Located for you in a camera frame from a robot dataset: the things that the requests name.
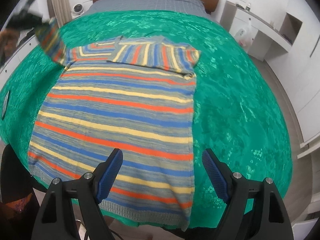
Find striped knit sweater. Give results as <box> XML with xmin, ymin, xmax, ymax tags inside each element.
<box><xmin>28</xmin><ymin>20</ymin><xmax>201</xmax><ymax>230</ymax></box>

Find beige curtain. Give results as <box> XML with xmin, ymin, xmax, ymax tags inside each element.
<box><xmin>47</xmin><ymin>0</ymin><xmax>72</xmax><ymax>27</ymax></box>

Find white round fan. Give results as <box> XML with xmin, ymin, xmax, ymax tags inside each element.
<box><xmin>72</xmin><ymin>3</ymin><xmax>84</xmax><ymax>17</ymax></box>

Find black smartphone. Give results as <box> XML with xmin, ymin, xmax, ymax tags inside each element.
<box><xmin>1</xmin><ymin>90</ymin><xmax>10</xmax><ymax>120</ymax></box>

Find green floral bedspread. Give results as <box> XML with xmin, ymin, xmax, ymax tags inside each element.
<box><xmin>1</xmin><ymin>10</ymin><xmax>292</xmax><ymax>229</ymax></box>

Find grey checked bed sheet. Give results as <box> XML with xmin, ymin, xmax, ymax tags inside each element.
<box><xmin>84</xmin><ymin>0</ymin><xmax>210</xmax><ymax>19</ymax></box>

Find white plastic bag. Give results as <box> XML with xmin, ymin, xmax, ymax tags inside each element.
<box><xmin>234</xmin><ymin>19</ymin><xmax>253</xmax><ymax>52</ymax></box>

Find white desk shelf unit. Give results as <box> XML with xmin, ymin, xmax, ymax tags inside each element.
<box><xmin>220</xmin><ymin>1</ymin><xmax>302</xmax><ymax>61</ymax></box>

